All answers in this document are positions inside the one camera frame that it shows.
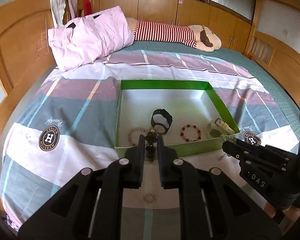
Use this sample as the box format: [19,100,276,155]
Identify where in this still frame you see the small gold bead ring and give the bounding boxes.
[142,192,157,204]

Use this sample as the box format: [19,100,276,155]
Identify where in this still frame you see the dark brown bead bracelet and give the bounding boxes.
[144,127,158,164]

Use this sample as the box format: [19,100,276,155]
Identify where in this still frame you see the black wrist watch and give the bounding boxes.
[151,109,173,135]

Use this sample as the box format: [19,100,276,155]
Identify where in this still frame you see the red bead bracelet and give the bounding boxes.
[180,123,202,143]

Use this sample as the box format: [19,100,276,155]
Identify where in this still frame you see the pink bead bracelet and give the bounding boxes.
[128,127,147,146]

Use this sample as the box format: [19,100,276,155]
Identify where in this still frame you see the cream strap watch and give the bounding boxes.
[214,118,235,135]

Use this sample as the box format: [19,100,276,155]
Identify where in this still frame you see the green cardboard box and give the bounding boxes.
[115,80,239,157]

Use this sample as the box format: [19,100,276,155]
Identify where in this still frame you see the striped plush toy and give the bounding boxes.
[127,18,222,52]

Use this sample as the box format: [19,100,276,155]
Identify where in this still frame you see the pink pillow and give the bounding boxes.
[47,6,134,71]

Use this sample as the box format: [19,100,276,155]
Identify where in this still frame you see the wooden headboard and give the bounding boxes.
[0,0,58,140]

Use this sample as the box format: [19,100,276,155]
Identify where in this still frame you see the wooden wardrobe cabinets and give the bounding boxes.
[32,0,300,106]

